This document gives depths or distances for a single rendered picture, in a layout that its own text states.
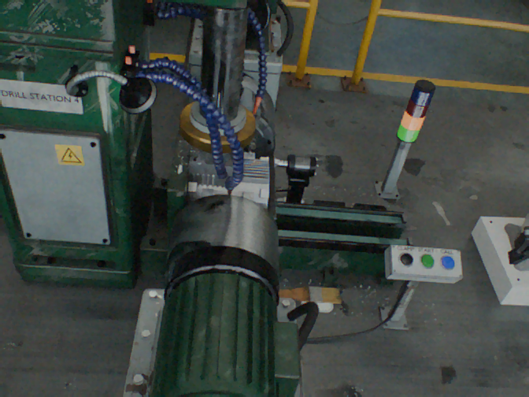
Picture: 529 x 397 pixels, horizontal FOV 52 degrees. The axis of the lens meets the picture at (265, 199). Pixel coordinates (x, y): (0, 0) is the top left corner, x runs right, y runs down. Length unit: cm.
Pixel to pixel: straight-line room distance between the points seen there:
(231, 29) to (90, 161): 39
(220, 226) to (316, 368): 46
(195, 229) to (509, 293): 93
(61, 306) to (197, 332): 77
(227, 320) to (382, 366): 74
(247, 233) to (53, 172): 43
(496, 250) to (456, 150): 58
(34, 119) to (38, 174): 14
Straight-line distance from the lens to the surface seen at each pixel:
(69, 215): 131
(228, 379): 73
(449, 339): 157
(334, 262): 155
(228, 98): 121
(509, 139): 238
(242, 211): 118
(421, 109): 167
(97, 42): 102
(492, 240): 176
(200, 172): 133
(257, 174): 137
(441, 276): 134
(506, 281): 168
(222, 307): 77
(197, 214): 119
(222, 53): 115
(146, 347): 97
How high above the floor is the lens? 200
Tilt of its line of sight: 43 degrees down
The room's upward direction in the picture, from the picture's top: 10 degrees clockwise
